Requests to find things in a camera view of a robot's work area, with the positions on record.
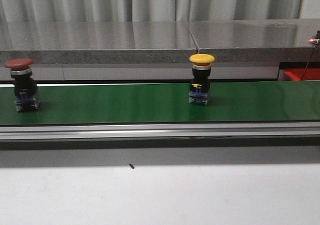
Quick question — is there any green conveyor belt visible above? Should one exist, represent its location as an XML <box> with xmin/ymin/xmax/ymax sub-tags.
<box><xmin>0</xmin><ymin>81</ymin><xmax>320</xmax><ymax>126</ymax></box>

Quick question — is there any grey stone counter slab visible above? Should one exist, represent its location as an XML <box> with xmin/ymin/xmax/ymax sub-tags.
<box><xmin>0</xmin><ymin>19</ymin><xmax>320</xmax><ymax>64</ymax></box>

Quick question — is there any red plate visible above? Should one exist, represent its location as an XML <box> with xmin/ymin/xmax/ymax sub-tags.
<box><xmin>284</xmin><ymin>68</ymin><xmax>320</xmax><ymax>81</ymax></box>

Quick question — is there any small green circuit board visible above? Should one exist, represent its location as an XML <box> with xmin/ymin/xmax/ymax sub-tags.
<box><xmin>308</xmin><ymin>36</ymin><xmax>320</xmax><ymax>45</ymax></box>

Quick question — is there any grey pleated curtain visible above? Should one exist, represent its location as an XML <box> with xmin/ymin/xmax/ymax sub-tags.
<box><xmin>0</xmin><ymin>0</ymin><xmax>320</xmax><ymax>22</ymax></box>

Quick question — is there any aluminium conveyor frame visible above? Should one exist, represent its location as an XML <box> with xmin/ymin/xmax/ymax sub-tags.
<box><xmin>0</xmin><ymin>82</ymin><xmax>320</xmax><ymax>141</ymax></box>

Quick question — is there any red black wire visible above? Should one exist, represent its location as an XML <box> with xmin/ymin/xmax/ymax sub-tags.
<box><xmin>299</xmin><ymin>43</ymin><xmax>320</xmax><ymax>82</ymax></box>

